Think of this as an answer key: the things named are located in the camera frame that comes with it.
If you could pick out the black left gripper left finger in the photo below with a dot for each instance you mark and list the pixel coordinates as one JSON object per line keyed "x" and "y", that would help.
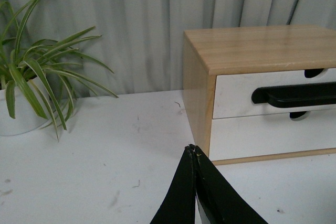
{"x": 178, "y": 205}

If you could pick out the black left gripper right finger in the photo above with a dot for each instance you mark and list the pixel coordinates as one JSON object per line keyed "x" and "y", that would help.
{"x": 218, "y": 201}

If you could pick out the white drawer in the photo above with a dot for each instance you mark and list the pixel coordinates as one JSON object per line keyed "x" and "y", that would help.
{"x": 262, "y": 135}
{"x": 233, "y": 92}

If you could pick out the wooden drawer cabinet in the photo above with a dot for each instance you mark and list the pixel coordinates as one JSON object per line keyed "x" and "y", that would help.
{"x": 208, "y": 53}

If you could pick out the white plant pot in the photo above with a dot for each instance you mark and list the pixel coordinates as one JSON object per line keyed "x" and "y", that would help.
{"x": 25, "y": 119}

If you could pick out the grey curtain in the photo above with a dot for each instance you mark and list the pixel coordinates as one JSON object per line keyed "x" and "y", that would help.
{"x": 141, "y": 40}

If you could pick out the green spider plant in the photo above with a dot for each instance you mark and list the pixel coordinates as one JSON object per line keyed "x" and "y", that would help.
{"x": 48, "y": 64}

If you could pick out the black upper drawer handle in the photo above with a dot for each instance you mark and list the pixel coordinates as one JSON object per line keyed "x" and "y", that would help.
{"x": 293, "y": 96}

